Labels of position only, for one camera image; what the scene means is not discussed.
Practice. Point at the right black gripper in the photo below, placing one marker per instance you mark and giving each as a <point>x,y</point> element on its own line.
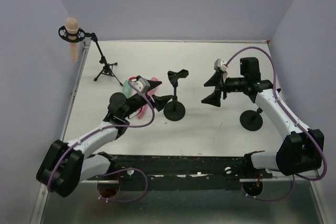
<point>223,85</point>

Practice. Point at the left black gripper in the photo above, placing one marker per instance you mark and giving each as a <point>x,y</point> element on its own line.
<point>150,94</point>

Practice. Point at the black round-base clip stand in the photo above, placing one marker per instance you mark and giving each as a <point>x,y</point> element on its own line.
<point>175,110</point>

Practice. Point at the pink microphone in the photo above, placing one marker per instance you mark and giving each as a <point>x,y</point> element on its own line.
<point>142,111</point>

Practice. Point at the green microphone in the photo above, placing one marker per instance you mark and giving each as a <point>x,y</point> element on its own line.
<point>126,89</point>

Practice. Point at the black tripod shock-mount stand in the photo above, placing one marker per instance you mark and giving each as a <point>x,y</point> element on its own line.
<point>107,68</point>

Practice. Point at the beige microphone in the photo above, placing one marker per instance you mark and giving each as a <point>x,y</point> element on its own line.
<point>72,28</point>

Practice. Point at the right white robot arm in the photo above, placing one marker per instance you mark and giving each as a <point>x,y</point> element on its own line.
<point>301,144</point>

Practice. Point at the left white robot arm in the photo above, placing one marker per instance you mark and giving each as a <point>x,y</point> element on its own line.
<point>66,164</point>

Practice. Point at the black round-base stand front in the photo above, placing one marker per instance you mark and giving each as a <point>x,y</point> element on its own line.
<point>251,120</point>

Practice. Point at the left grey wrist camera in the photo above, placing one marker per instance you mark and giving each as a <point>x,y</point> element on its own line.
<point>141,85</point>

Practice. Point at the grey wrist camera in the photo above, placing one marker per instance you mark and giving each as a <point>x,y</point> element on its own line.
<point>220,65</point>
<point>141,85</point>

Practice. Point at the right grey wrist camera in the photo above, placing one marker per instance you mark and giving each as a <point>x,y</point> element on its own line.
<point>220,65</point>

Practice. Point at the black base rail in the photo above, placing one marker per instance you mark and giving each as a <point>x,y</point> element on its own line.
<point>171,173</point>

